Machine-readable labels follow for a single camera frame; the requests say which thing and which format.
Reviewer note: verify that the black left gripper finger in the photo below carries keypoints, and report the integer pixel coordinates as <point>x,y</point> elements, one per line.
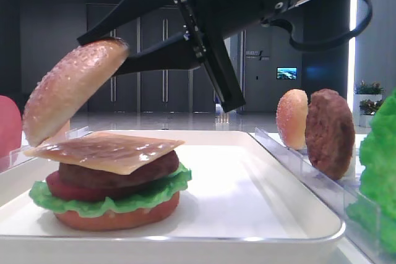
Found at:
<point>179,52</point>
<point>124,12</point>

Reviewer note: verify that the bun with sesame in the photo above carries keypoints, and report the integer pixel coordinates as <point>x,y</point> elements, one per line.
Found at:
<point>68,85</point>

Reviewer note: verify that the cheese slice on burger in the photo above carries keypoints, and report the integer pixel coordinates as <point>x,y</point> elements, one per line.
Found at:
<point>106,151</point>

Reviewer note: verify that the lettuce leaf in burger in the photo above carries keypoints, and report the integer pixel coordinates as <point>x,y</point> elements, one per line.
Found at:
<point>161,191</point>

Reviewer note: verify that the orange cheese slice on stand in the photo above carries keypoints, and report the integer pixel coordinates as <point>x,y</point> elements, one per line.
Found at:
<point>60,129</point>

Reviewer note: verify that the meat patty in burger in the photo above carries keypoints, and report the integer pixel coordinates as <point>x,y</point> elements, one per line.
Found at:
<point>100,179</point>

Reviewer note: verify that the brown meat patty on stand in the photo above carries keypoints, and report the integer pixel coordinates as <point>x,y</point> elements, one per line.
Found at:
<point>330,133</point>

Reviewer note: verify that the red tomato slice on stand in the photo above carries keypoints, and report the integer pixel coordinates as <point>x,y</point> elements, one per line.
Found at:
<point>10,125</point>

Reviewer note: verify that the tomato slice in burger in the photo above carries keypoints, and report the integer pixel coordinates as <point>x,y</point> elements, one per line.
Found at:
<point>69,192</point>

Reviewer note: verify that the green lettuce leaf on stand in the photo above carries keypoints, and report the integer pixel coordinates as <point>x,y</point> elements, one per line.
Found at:
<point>377,165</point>

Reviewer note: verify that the dark double doors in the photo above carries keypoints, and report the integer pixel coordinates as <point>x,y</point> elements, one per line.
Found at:
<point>153,84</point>

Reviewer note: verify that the bun slice on stand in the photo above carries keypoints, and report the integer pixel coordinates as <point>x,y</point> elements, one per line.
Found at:
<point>291,114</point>

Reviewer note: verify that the white metal tray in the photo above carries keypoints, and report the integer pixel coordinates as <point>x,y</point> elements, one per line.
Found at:
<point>241,206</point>

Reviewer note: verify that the bottom bun in burger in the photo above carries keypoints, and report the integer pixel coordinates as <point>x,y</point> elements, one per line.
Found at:
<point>112,221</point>

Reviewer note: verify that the potted plants in white planter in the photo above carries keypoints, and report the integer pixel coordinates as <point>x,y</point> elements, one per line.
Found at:
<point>367,101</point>

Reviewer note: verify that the clear long left acrylic strip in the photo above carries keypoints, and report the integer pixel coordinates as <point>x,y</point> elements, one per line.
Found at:
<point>17,156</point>

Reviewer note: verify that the clear long acrylic strip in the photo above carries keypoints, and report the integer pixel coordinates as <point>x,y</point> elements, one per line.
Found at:
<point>17,156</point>
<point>338,195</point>

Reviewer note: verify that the clear long right acrylic strip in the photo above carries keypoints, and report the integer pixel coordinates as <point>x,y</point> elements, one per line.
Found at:
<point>338,195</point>

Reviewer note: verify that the wall display screen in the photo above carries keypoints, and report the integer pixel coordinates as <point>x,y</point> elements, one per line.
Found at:
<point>287,73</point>

